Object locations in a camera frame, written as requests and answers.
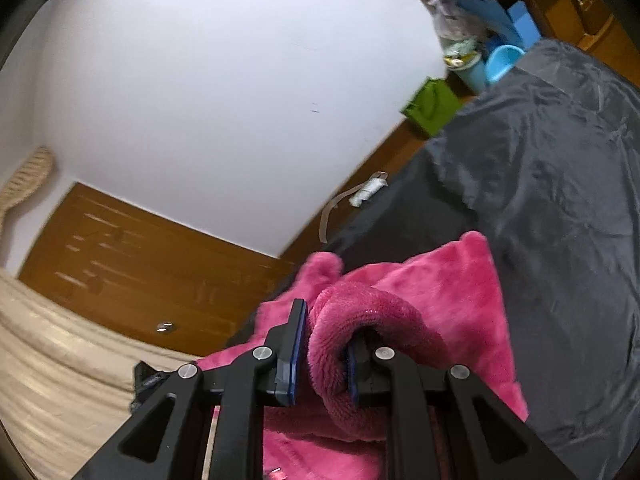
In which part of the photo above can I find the green paper bag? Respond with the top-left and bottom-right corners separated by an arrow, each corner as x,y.
400,77 -> 463,137

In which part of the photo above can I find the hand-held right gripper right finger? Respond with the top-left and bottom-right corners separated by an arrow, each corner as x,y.
345,330 -> 593,480

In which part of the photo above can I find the dark grey bed sheet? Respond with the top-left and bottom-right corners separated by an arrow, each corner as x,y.
225,37 -> 640,480

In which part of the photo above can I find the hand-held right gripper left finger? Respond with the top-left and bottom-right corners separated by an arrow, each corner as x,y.
72,299 -> 308,480

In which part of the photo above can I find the clear plastic bag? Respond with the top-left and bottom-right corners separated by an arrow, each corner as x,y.
427,0 -> 488,43

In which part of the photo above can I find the wooden desk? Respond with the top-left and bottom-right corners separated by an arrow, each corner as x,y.
417,0 -> 640,88

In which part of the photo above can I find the white power strip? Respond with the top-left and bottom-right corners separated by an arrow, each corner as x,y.
348,172 -> 390,208

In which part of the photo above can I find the light blue trash bin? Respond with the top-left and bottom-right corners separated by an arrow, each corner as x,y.
444,40 -> 488,95

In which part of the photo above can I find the brown wooden door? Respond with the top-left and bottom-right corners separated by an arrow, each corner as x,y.
17,182 -> 301,358

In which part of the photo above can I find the white cable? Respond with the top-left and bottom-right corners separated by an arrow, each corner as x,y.
319,195 -> 353,246

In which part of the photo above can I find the beige curtain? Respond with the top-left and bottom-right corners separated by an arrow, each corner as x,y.
0,146 -> 201,480

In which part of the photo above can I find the blue plastic basin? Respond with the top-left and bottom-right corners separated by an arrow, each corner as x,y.
485,44 -> 525,83

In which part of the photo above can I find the pink fleece garment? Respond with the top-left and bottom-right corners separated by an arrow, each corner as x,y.
197,231 -> 531,480

